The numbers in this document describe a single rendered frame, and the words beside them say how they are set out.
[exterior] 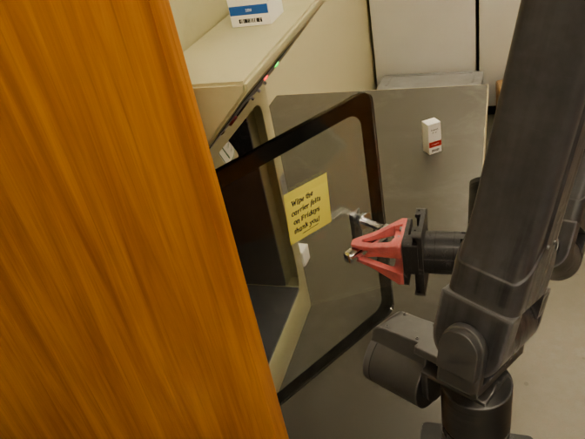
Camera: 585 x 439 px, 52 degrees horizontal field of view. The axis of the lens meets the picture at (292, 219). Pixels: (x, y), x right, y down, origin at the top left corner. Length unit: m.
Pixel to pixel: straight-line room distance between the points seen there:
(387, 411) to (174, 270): 0.47
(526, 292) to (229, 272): 0.28
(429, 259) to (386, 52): 3.13
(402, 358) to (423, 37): 3.34
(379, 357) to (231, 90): 0.28
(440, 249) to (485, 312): 0.34
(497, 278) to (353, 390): 0.58
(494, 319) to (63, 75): 0.39
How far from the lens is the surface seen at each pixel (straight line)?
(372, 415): 0.96
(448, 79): 3.72
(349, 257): 0.81
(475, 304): 0.46
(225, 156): 0.83
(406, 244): 0.77
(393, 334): 0.54
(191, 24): 0.73
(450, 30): 3.78
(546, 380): 2.28
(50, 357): 0.83
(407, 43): 3.82
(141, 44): 0.50
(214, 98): 0.58
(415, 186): 1.46
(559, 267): 0.76
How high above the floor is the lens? 1.69
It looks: 33 degrees down
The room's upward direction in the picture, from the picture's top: 12 degrees counter-clockwise
